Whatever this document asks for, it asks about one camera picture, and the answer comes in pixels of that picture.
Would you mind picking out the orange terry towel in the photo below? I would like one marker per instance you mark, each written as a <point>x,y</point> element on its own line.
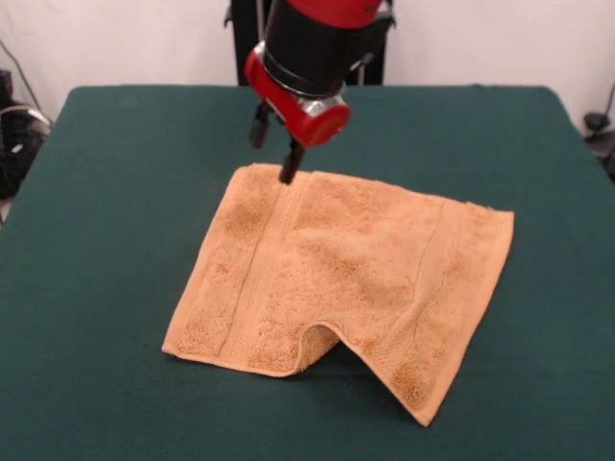
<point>336,269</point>

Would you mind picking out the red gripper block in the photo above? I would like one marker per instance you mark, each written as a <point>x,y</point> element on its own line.
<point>298,117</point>

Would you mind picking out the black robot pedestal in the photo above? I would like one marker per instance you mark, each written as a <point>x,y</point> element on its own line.
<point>245,43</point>

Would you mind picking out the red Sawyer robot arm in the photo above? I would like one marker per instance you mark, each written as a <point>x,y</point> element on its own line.
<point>312,48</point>

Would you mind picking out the dark green table cloth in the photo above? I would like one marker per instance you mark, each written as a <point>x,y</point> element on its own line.
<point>96,288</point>

